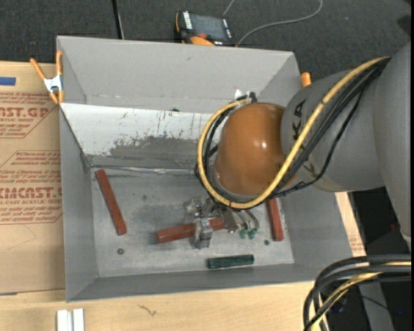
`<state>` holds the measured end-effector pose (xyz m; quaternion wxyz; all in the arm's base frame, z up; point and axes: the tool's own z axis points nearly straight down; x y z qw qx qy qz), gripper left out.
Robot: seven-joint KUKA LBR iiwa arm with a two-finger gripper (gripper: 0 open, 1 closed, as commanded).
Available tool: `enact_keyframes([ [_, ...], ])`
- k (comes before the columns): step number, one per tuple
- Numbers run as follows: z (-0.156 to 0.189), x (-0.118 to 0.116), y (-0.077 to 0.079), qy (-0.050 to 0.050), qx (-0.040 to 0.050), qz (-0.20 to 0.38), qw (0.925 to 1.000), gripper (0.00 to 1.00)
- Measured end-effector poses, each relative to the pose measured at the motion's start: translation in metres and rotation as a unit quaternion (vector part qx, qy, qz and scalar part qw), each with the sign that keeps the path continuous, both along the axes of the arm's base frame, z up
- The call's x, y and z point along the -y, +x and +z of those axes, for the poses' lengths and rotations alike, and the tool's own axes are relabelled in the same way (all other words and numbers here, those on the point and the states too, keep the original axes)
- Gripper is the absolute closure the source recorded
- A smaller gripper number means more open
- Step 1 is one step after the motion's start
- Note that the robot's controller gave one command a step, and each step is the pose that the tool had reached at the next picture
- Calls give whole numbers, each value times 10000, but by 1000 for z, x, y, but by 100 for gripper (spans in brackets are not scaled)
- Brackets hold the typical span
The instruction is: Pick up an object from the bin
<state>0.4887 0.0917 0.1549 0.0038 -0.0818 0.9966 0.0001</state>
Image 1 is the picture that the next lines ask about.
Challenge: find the red-brown flat block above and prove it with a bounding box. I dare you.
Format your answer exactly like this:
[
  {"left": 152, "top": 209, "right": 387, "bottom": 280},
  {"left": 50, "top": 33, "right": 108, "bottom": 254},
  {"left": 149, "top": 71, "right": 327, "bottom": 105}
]
[
  {"left": 265, "top": 198, "right": 285, "bottom": 243},
  {"left": 155, "top": 217, "right": 226, "bottom": 245},
  {"left": 95, "top": 169, "right": 128, "bottom": 237}
]

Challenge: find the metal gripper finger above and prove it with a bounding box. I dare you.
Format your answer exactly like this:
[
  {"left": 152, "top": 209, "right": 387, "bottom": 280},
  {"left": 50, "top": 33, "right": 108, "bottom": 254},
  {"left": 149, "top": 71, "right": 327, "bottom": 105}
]
[
  {"left": 192, "top": 219, "right": 214, "bottom": 250},
  {"left": 184, "top": 198, "right": 208, "bottom": 219}
]

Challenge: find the dark green flat block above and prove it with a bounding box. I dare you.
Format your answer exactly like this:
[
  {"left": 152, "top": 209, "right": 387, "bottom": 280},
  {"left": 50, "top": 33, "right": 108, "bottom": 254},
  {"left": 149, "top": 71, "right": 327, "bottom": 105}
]
[{"left": 206, "top": 254, "right": 255, "bottom": 270}]

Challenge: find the grey metal bin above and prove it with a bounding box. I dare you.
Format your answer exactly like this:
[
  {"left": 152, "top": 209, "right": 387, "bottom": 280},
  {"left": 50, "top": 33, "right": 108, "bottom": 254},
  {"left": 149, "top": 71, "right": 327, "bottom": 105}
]
[{"left": 56, "top": 35, "right": 353, "bottom": 303}]

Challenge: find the brown cardboard board red print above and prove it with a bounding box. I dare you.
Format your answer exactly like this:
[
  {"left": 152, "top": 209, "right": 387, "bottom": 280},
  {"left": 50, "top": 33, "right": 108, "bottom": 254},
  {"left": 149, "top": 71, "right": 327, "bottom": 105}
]
[{"left": 0, "top": 59, "right": 367, "bottom": 297}]

